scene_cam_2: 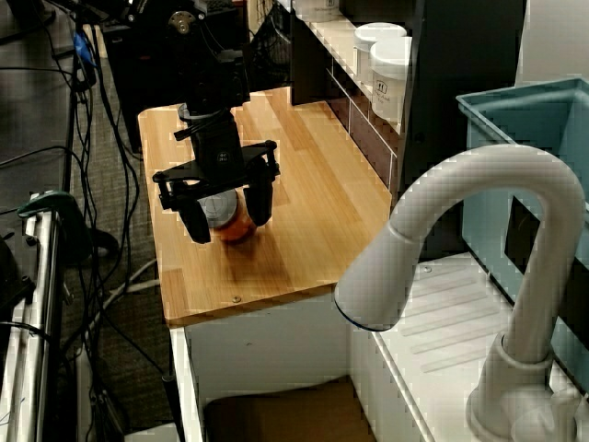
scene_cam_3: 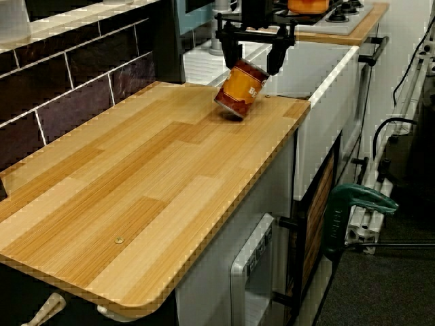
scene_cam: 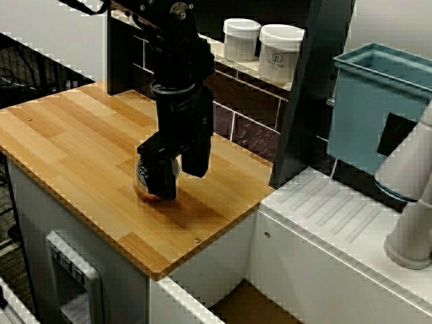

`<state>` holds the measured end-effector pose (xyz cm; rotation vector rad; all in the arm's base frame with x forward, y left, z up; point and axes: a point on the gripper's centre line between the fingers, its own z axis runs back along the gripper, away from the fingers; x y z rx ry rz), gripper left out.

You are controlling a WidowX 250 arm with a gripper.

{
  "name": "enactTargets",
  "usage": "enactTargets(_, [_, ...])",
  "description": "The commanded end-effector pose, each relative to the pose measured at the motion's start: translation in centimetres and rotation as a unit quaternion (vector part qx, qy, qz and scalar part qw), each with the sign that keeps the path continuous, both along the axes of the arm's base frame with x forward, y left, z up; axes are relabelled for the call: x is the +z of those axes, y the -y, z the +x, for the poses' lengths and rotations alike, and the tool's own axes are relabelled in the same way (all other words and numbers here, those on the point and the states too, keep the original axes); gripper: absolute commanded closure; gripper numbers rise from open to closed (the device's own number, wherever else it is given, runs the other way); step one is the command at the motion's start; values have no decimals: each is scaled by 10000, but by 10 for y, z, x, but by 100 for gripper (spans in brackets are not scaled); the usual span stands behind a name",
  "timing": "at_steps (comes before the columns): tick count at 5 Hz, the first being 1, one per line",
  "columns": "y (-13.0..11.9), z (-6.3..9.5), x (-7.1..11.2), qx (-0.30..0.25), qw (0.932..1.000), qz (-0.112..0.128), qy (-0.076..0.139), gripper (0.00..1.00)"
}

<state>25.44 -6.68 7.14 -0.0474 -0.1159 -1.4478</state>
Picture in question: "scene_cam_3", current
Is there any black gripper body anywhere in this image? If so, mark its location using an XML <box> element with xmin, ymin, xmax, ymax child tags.
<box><xmin>213</xmin><ymin>0</ymin><xmax>297</xmax><ymax>46</ymax></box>

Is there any black oven handle bar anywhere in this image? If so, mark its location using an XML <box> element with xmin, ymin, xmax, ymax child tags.
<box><xmin>358</xmin><ymin>35</ymin><xmax>390</xmax><ymax>67</ymax></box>

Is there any white toy sink unit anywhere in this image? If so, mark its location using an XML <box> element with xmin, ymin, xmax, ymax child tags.
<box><xmin>183</xmin><ymin>42</ymin><xmax>361</xmax><ymax>201</ymax></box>

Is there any black stove grate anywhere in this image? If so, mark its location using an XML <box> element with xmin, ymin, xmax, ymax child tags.
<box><xmin>271</xmin><ymin>0</ymin><xmax>344</xmax><ymax>25</ymax></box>

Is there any grey stove plate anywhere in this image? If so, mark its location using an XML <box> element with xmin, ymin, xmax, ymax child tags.
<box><xmin>271</xmin><ymin>0</ymin><xmax>375</xmax><ymax>37</ymax></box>

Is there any orange beans can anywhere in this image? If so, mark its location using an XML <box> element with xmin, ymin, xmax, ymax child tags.
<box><xmin>213</xmin><ymin>57</ymin><xmax>271</xmax><ymax>120</ymax></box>

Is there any cream shelf board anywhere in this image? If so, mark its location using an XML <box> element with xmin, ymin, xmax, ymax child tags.
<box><xmin>0</xmin><ymin>0</ymin><xmax>160</xmax><ymax>52</ymax></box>

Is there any white canister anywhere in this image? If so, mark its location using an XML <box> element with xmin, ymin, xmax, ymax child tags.
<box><xmin>0</xmin><ymin>0</ymin><xmax>32</xmax><ymax>39</ymax></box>

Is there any green clamp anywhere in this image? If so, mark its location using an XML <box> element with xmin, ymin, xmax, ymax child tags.
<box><xmin>321</xmin><ymin>183</ymin><xmax>399</xmax><ymax>261</ymax></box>

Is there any dark tile backsplash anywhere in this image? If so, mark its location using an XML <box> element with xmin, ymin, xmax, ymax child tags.
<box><xmin>0</xmin><ymin>16</ymin><xmax>160</xmax><ymax>170</ymax></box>

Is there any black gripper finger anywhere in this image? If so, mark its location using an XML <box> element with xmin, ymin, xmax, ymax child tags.
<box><xmin>266</xmin><ymin>42</ymin><xmax>290</xmax><ymax>77</ymax></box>
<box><xmin>220</xmin><ymin>36</ymin><xmax>244</xmax><ymax>69</ymax></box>

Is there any orange pot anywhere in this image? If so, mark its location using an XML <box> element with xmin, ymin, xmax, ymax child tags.
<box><xmin>287</xmin><ymin>0</ymin><xmax>330</xmax><ymax>15</ymax></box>

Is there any black framed slatted door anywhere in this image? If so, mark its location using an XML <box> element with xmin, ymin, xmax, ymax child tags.
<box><xmin>271</xmin><ymin>135</ymin><xmax>343</xmax><ymax>323</ymax></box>

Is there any thick black cable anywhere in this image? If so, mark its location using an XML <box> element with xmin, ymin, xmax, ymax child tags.
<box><xmin>372</xmin><ymin>117</ymin><xmax>419</xmax><ymax>170</ymax></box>

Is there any thin black cable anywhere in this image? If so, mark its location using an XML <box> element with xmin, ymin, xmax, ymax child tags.
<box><xmin>392</xmin><ymin>0</ymin><xmax>435</xmax><ymax>106</ymax></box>

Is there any white curved bracket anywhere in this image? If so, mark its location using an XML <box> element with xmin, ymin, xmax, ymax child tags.
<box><xmin>97</xmin><ymin>304</ymin><xmax>137</xmax><ymax>323</ymax></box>

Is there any aluminium frame rail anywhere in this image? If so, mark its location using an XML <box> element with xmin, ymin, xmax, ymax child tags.
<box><xmin>345</xmin><ymin>40</ymin><xmax>435</xmax><ymax>255</ymax></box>

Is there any white kitchen cabinet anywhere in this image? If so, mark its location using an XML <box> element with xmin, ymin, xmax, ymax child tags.
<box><xmin>175</xmin><ymin>134</ymin><xmax>296</xmax><ymax>326</ymax></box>

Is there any white toy faucet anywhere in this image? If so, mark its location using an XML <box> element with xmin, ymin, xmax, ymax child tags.
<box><xmin>209</xmin><ymin>0</ymin><xmax>239</xmax><ymax>57</ymax></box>

